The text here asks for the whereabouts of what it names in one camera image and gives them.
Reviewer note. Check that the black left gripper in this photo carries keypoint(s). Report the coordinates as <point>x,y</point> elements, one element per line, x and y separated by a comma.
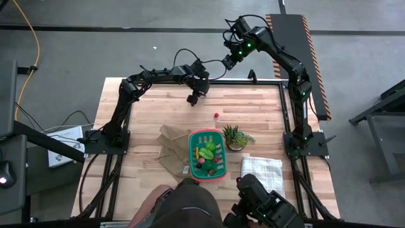
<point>199,84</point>

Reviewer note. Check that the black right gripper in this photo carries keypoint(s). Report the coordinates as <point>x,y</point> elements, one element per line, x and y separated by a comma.
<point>243,49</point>

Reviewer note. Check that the lime green toy fruit piece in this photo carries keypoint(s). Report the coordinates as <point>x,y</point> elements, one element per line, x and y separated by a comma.
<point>206,154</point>
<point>210,145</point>

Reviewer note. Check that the pink toy fruit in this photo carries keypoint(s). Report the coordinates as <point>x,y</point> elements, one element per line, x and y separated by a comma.
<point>201,161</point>

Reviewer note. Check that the dark green toy vegetable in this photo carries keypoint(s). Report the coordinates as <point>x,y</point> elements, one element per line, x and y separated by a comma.
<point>208,165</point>

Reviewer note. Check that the red toy strawberry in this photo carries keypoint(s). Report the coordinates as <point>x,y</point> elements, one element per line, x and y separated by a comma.
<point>212,172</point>

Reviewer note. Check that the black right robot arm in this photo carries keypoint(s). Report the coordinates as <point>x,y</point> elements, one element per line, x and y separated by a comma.
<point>284,60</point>

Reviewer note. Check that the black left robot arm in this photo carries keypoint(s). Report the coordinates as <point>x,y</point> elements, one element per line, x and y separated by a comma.
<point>152,76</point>

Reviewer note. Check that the red toy berry with stem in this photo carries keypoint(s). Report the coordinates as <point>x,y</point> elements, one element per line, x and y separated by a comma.
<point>216,115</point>

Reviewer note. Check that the tan folded cloth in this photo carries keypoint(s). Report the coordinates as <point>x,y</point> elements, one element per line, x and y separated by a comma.
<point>172,145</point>

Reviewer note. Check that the potted succulent plant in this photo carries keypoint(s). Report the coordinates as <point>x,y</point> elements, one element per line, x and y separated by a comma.
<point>235,137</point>

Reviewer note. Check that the green basket with orange rim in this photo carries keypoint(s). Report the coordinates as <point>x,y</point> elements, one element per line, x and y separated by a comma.
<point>194,156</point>

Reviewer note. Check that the black mat with orange stripes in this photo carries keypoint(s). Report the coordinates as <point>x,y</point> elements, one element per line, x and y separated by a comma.
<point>300,38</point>

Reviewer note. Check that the white plaid dish towel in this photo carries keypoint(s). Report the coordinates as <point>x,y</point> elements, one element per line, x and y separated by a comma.
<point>265,171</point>

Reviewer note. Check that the black handheld robot device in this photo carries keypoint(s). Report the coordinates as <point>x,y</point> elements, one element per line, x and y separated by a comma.
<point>262,206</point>

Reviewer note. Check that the white booklet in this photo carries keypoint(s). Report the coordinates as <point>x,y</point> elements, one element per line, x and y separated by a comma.
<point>63,149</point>

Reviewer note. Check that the black metal stand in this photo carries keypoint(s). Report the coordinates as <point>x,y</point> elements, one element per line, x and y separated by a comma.
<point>397,92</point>

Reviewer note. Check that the black side table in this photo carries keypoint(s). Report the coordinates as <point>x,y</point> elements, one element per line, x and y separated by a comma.
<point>8,95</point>

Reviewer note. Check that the black device with light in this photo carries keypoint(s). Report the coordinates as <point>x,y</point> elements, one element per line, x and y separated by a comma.
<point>4,175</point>

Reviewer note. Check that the black frame hook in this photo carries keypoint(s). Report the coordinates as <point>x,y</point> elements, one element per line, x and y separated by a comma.
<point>252,75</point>

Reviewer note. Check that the black aluminium table frame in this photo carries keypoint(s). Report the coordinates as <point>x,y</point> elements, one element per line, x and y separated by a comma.
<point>253,82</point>

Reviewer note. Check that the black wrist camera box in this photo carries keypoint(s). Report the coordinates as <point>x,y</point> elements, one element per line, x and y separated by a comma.
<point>242,25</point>
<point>197,66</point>

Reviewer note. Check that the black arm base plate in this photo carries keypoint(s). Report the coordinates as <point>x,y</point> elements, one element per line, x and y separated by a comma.
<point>316,149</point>
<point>95,147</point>

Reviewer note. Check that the silver metal bracket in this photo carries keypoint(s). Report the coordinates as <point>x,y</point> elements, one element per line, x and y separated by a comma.
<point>117,224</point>

